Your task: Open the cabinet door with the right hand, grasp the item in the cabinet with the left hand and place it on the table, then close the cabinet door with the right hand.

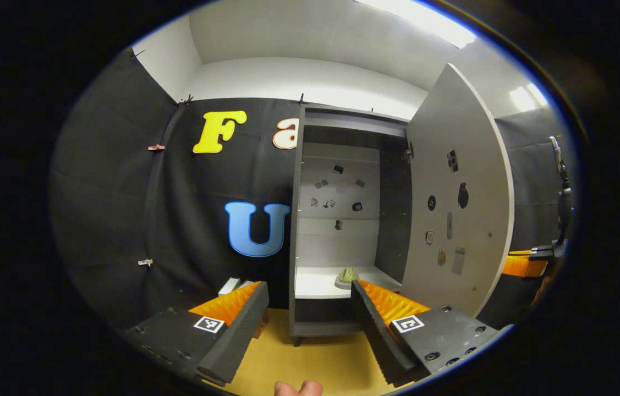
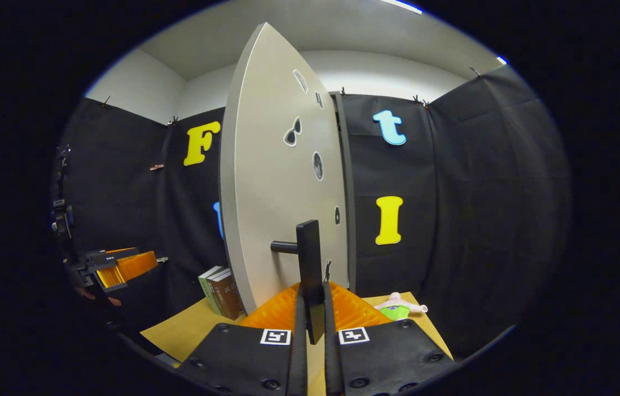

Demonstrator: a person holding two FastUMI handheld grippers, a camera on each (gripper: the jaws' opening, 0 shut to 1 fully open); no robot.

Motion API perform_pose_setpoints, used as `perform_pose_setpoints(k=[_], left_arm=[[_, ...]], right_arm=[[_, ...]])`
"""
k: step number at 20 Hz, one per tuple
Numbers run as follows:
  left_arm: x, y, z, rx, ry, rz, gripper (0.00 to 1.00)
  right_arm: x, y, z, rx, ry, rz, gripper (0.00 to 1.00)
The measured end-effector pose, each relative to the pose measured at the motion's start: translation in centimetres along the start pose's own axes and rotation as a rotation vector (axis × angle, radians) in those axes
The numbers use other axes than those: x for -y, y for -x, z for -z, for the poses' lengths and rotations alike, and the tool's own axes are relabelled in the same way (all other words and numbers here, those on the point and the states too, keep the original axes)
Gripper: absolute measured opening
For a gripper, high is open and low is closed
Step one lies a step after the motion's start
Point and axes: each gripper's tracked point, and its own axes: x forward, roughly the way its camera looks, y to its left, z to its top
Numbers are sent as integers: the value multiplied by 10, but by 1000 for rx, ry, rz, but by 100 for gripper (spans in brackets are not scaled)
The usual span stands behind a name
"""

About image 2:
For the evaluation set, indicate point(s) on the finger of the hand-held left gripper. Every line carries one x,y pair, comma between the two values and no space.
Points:
114,254
133,267

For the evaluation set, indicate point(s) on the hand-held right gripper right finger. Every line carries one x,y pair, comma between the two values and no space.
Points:
332,368

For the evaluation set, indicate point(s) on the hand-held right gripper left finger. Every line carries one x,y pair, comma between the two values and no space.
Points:
298,368

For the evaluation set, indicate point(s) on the beige cabinet door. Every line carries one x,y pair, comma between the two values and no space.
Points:
265,192

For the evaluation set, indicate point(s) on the pink green plush toy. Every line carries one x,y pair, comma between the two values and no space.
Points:
395,311

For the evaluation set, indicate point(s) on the dark brown book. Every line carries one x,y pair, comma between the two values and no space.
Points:
215,294

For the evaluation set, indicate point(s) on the black backdrop cloth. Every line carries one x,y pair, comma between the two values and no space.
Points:
480,209

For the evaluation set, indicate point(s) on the long ceiling light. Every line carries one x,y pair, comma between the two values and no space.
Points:
400,5

